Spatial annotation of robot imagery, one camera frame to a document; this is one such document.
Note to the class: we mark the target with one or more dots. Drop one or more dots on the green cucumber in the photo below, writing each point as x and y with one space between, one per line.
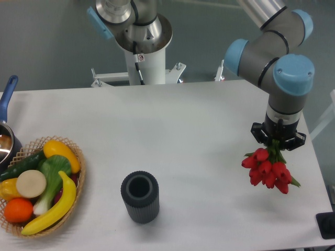
29 163

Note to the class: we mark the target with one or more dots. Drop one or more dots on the yellow banana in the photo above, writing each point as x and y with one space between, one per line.
59 210

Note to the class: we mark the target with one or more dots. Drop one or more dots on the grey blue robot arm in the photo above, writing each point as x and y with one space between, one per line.
269 64

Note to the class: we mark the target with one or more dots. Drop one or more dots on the orange fruit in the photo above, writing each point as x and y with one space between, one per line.
18 210

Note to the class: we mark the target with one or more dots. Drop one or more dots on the green bok choy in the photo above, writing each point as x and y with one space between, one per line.
50 169

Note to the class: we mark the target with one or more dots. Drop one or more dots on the black device at edge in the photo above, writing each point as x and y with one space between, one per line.
325 223

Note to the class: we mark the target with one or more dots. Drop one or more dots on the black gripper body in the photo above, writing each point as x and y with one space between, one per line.
279 128

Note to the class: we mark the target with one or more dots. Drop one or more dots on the blue handled saucepan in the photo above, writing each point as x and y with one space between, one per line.
10 145

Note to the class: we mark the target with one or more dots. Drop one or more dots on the woven wicker basket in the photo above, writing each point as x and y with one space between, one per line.
32 148

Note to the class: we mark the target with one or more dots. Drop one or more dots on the red tulip bouquet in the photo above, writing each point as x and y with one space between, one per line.
267 166

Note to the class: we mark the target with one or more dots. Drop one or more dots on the yellow bell pepper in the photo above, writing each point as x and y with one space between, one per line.
9 190

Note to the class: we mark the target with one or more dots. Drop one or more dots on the beige round disc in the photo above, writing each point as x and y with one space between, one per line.
31 183

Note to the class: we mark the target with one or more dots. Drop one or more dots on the yellow squash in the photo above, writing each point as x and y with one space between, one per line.
53 147

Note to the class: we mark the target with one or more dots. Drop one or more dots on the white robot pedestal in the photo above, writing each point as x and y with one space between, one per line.
143 69

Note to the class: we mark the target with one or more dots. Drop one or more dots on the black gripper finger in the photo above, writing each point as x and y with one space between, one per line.
295 142
261 134

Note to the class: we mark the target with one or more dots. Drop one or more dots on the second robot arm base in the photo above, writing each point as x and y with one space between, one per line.
136 26

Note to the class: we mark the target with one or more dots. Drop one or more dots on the dark grey ribbed vase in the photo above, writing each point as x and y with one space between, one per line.
140 193

